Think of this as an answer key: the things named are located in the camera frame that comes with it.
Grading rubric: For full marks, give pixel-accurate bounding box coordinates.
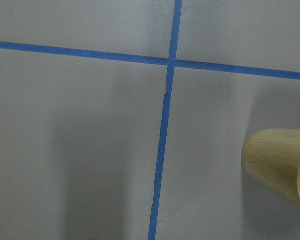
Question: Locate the brown paper table cover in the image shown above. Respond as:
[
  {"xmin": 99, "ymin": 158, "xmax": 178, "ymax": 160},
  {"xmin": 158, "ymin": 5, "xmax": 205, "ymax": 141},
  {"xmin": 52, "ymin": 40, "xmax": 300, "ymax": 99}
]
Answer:
[{"xmin": 0, "ymin": 0, "xmax": 300, "ymax": 240}]

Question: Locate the wooden yellow cup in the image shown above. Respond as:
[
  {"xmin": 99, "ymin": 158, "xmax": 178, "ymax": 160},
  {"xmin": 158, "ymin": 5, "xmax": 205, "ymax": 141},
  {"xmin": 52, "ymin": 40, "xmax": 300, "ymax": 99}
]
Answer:
[{"xmin": 241, "ymin": 128, "xmax": 300, "ymax": 208}]

